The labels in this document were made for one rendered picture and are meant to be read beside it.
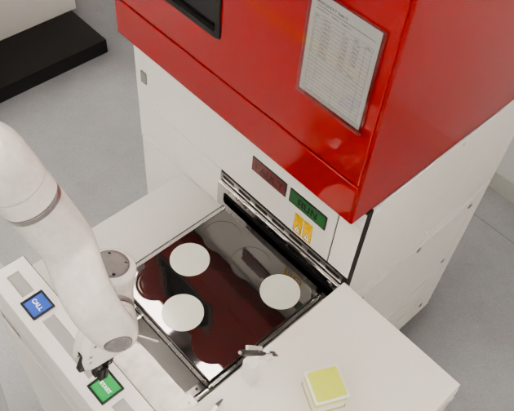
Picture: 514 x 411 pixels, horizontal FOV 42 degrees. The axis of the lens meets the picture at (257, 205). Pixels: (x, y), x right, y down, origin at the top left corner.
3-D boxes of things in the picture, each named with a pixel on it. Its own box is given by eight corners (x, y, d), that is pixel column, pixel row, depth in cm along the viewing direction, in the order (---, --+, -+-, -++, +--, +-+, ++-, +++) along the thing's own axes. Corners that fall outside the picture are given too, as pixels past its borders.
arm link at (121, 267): (134, 332, 120) (126, 291, 126) (141, 285, 111) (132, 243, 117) (85, 338, 117) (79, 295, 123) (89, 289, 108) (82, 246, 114)
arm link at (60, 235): (65, 244, 90) (152, 346, 113) (55, 164, 101) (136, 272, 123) (3, 270, 90) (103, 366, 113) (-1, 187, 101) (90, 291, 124)
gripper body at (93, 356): (116, 293, 128) (112, 328, 135) (68, 318, 122) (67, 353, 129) (140, 320, 125) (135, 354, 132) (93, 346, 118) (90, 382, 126)
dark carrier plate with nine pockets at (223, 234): (224, 210, 181) (224, 209, 181) (316, 295, 167) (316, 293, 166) (118, 280, 166) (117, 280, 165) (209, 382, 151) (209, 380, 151)
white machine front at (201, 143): (148, 130, 208) (139, 22, 177) (343, 306, 174) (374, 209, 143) (139, 134, 207) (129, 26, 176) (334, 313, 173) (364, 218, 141)
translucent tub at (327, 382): (332, 376, 146) (337, 362, 141) (345, 408, 142) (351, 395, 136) (299, 385, 144) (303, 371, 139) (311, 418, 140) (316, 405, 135)
